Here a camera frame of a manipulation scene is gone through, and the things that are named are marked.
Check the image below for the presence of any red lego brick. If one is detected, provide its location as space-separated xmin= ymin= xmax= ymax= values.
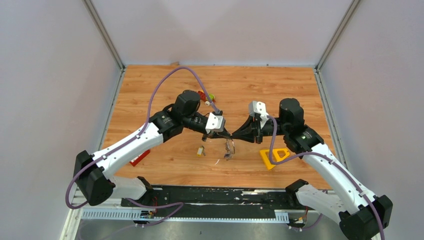
xmin=129 ymin=149 xmax=151 ymax=167

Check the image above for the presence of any white slotted cable duct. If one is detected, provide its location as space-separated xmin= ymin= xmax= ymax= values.
xmin=80 ymin=208 xmax=289 ymax=224

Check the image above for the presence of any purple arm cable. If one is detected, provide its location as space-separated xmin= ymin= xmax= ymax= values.
xmin=266 ymin=114 xmax=386 ymax=240
xmin=64 ymin=66 xmax=223 ymax=210

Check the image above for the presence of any yellow triangle block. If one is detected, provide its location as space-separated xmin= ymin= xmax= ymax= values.
xmin=259 ymin=148 xmax=290 ymax=171

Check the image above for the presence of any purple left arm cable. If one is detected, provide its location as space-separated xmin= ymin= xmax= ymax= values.
xmin=64 ymin=66 xmax=223 ymax=210

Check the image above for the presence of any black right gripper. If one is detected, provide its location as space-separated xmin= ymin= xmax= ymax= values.
xmin=230 ymin=115 xmax=289 ymax=145

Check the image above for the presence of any large keyring with keys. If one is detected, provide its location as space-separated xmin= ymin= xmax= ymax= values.
xmin=224 ymin=138 xmax=236 ymax=161

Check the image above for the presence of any silver key with yellow tag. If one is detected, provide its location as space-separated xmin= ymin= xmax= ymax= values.
xmin=196 ymin=145 xmax=206 ymax=157

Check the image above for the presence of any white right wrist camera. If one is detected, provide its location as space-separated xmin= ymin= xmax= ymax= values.
xmin=248 ymin=100 xmax=269 ymax=129

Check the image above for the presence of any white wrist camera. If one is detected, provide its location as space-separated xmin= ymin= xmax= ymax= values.
xmin=205 ymin=112 xmax=226 ymax=134
xmin=248 ymin=100 xmax=269 ymax=129

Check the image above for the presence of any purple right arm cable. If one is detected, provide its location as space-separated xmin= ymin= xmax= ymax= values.
xmin=266 ymin=114 xmax=386 ymax=240

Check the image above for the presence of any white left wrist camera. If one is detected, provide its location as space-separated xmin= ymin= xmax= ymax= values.
xmin=205 ymin=112 xmax=226 ymax=134

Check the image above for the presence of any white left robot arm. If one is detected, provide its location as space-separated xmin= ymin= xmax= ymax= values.
xmin=73 ymin=90 xmax=231 ymax=207

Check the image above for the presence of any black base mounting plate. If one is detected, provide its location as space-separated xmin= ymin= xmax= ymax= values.
xmin=135 ymin=184 xmax=312 ymax=211

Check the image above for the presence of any red lego toy car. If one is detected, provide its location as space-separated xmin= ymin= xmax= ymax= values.
xmin=197 ymin=90 xmax=216 ymax=106

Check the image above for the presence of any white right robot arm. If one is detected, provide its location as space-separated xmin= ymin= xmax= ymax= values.
xmin=231 ymin=98 xmax=393 ymax=240

